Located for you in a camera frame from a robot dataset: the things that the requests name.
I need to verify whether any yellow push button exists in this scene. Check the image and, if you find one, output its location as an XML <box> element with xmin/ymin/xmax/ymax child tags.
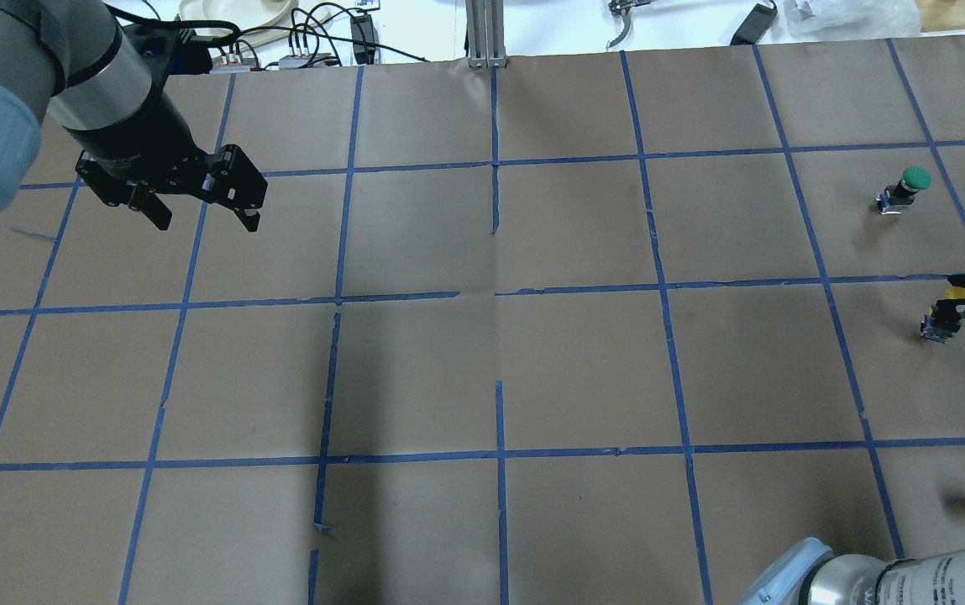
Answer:
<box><xmin>920</xmin><ymin>286</ymin><xmax>965</xmax><ymax>344</ymax></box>

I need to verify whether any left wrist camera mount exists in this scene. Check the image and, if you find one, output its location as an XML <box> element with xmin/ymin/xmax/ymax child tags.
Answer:
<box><xmin>123</xmin><ymin>24</ymin><xmax>212</xmax><ymax>86</ymax></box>

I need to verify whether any wooden cutting board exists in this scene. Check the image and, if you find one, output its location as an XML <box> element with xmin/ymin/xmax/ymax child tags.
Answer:
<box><xmin>915</xmin><ymin>0</ymin><xmax>965</xmax><ymax>34</ymax></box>

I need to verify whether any white plate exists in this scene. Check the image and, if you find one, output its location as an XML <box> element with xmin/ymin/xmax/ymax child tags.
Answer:
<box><xmin>176</xmin><ymin>1</ymin><xmax>297</xmax><ymax>30</ymax></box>

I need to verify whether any aluminium frame post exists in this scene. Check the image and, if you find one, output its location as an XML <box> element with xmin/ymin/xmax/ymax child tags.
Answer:
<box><xmin>465</xmin><ymin>0</ymin><xmax>508</xmax><ymax>69</ymax></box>

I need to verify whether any black power adapter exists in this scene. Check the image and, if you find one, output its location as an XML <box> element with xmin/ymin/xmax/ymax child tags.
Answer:
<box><xmin>729</xmin><ymin>1</ymin><xmax>779</xmax><ymax>46</ymax></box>

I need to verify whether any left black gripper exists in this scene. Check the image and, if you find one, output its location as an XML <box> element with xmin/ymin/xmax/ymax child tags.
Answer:
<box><xmin>75</xmin><ymin>88</ymin><xmax>268</xmax><ymax>233</ymax></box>

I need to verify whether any green push button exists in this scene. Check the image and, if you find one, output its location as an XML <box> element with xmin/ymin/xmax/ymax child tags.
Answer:
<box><xmin>875</xmin><ymin>167</ymin><xmax>934</xmax><ymax>217</ymax></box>

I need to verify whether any clear plastic bag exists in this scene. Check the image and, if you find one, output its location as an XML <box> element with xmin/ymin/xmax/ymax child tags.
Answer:
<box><xmin>779</xmin><ymin>1</ymin><xmax>922</xmax><ymax>41</ymax></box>

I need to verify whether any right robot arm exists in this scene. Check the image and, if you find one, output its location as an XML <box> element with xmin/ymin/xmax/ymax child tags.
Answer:
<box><xmin>737</xmin><ymin>273</ymin><xmax>965</xmax><ymax>604</ymax></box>

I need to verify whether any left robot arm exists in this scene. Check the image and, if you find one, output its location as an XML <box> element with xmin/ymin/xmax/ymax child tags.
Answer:
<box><xmin>0</xmin><ymin>1</ymin><xmax>268</xmax><ymax>231</ymax></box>

